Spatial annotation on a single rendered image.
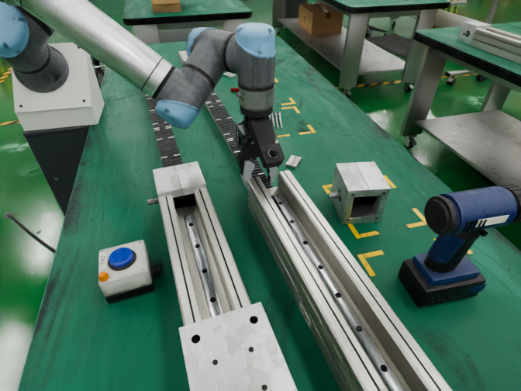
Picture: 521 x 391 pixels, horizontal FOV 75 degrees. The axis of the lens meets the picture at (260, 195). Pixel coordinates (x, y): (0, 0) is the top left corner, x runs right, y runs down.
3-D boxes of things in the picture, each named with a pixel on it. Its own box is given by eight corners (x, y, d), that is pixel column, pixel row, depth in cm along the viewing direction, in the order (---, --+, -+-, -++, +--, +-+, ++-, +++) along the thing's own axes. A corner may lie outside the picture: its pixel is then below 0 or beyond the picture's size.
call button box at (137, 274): (108, 270, 65) (98, 248, 61) (159, 257, 67) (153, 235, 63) (108, 305, 59) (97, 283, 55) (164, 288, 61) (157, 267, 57)
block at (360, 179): (320, 196, 82) (325, 164, 76) (366, 193, 83) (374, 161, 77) (330, 225, 74) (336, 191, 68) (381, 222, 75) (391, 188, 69)
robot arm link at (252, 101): (280, 89, 68) (241, 95, 65) (279, 110, 71) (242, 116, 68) (267, 76, 73) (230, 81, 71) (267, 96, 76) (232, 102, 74)
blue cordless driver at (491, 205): (389, 276, 64) (426, 184, 50) (481, 258, 67) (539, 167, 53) (412, 312, 58) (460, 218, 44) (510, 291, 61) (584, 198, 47)
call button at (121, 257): (111, 257, 60) (108, 249, 59) (134, 250, 61) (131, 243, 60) (111, 274, 57) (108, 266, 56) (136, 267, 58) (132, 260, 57)
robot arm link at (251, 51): (248, 19, 67) (284, 25, 63) (249, 74, 74) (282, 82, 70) (222, 27, 62) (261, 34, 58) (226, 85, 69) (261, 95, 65)
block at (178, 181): (150, 204, 79) (140, 171, 73) (201, 193, 83) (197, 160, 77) (154, 230, 73) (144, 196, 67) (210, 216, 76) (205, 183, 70)
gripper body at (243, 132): (264, 140, 84) (264, 93, 77) (277, 157, 78) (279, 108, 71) (235, 145, 82) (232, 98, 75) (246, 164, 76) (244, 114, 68)
